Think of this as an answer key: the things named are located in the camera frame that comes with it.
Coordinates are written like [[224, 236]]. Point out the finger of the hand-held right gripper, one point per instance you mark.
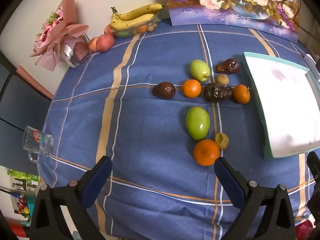
[[314, 163]]

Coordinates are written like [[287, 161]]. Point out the yellow banana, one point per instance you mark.
[[130, 23], [140, 12]]

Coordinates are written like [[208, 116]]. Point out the small round green apple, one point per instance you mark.
[[199, 70]]

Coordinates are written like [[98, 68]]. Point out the flower painting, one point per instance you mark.
[[225, 2]]

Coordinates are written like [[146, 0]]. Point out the blue plaid tablecloth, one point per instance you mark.
[[150, 130]]

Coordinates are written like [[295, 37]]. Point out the black charger adapter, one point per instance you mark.
[[318, 70]]

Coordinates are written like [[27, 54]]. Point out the pink wrapped flower bouquet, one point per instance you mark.
[[60, 32]]

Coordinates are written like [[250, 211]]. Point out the white tray with teal rim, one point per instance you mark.
[[287, 100]]

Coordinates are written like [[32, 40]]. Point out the dark brown avocado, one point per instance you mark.
[[163, 90], [228, 66], [218, 92]]

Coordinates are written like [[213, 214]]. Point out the glass mug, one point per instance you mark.
[[37, 140]]

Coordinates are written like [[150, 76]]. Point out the small tan longan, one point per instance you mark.
[[221, 140], [222, 79]]

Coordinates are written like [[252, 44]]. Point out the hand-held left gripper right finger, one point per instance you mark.
[[225, 175]]

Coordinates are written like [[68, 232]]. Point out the orange mandarin with stem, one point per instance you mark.
[[241, 94]]

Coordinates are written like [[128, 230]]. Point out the large red peach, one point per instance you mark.
[[105, 43]]

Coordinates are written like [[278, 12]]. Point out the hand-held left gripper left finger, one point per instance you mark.
[[101, 172]]

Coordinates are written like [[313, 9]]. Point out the white power strip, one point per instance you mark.
[[310, 60]]

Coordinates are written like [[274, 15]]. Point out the small orange peach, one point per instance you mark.
[[92, 44]]

